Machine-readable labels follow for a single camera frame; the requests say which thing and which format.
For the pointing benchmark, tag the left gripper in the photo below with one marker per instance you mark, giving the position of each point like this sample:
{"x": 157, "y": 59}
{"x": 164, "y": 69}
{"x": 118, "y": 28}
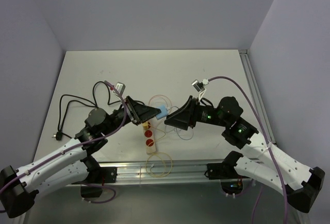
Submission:
{"x": 141, "y": 113}

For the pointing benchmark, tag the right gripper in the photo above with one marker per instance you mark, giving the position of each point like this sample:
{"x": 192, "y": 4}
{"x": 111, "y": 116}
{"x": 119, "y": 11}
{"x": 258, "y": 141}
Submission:
{"x": 186, "y": 115}

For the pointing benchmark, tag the yellow charger plug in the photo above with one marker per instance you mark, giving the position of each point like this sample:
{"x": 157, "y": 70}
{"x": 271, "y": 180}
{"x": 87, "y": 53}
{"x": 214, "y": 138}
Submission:
{"x": 146, "y": 125}

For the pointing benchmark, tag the beige red power strip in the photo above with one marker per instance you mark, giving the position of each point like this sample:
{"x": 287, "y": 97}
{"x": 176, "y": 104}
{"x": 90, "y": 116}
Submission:
{"x": 149, "y": 140}

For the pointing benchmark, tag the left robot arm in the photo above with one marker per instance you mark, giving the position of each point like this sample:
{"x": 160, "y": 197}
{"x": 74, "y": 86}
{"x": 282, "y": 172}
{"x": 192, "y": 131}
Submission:
{"x": 71, "y": 163}

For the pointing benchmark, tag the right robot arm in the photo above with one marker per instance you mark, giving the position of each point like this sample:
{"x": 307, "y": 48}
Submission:
{"x": 255, "y": 158}

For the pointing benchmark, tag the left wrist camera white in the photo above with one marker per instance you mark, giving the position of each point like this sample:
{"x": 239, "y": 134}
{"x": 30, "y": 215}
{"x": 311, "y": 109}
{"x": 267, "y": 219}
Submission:
{"x": 117, "y": 89}

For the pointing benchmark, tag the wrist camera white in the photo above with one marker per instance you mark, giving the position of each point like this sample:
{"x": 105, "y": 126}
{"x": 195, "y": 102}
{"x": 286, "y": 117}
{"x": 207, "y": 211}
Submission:
{"x": 200, "y": 87}
{"x": 117, "y": 89}

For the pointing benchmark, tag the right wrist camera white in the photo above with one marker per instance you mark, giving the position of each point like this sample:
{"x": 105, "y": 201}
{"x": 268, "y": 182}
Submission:
{"x": 200, "y": 87}

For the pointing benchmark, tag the aluminium front rail frame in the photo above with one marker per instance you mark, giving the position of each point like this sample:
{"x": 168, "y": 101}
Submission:
{"x": 139, "y": 173}

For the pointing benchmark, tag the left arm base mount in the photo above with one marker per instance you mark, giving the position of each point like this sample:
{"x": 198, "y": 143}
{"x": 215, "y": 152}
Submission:
{"x": 96, "y": 182}

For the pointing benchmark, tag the aluminium right side rail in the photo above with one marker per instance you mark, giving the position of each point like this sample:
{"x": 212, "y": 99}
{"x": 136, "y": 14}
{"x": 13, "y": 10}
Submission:
{"x": 256, "y": 96}

